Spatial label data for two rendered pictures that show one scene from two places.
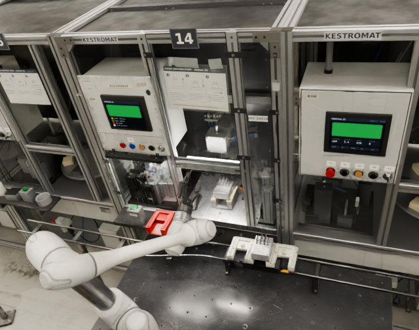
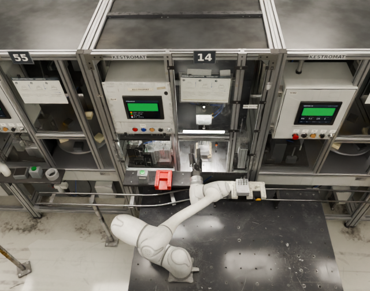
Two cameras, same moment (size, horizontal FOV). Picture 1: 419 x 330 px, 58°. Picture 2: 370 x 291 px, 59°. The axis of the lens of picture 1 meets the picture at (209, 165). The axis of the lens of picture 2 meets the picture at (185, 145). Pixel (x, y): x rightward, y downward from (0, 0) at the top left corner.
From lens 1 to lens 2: 0.88 m
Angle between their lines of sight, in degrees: 19
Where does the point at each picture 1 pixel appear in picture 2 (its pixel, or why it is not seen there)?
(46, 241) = (133, 224)
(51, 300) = (58, 247)
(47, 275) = (150, 248)
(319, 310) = (281, 219)
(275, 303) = (253, 220)
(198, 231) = (220, 191)
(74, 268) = (163, 238)
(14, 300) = (24, 253)
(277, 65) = (272, 73)
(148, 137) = (159, 123)
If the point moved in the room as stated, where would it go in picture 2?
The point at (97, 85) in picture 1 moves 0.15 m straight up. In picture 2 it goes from (120, 89) to (115, 69)
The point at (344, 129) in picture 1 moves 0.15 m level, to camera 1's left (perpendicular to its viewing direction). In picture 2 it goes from (310, 111) to (290, 118)
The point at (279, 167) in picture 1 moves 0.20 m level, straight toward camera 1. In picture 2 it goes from (258, 135) to (267, 157)
